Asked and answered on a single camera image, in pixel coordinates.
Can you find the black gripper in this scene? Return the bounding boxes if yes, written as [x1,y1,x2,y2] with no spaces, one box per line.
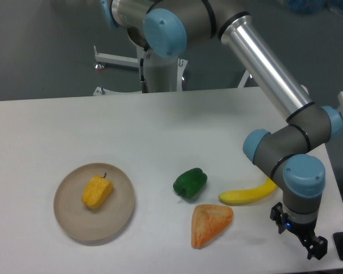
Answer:
[270,202,328,260]

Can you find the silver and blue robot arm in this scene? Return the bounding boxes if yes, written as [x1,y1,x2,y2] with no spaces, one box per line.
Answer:
[100,1,343,259]

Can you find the green pepper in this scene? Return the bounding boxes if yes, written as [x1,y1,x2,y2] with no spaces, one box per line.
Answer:
[173,168,208,199]

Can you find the beige round plate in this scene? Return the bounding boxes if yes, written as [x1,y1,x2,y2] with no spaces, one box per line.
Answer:
[53,163,135,243]

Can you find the yellow pepper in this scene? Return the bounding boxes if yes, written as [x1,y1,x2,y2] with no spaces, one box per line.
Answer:
[82,172,114,209]

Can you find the yellow banana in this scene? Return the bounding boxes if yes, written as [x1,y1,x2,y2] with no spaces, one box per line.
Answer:
[218,178,277,204]

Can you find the orange triangular pastry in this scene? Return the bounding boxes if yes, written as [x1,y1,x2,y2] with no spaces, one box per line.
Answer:
[191,204,234,249]

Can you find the blue object in background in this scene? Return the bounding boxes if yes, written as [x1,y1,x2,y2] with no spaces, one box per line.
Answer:
[280,0,343,17]

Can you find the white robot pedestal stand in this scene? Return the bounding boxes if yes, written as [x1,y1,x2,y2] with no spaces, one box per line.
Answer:
[94,46,255,95]

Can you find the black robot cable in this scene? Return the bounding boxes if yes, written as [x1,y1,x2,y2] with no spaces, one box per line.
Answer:
[139,45,150,94]

